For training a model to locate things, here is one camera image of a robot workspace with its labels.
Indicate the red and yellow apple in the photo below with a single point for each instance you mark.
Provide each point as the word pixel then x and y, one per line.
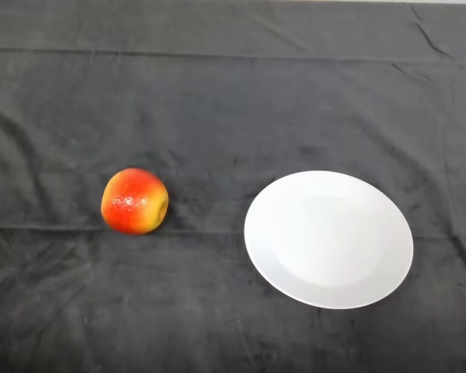
pixel 134 202

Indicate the white round plate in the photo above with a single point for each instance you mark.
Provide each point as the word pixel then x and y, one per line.
pixel 330 241

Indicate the black cloth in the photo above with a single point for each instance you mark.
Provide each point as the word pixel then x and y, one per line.
pixel 217 97

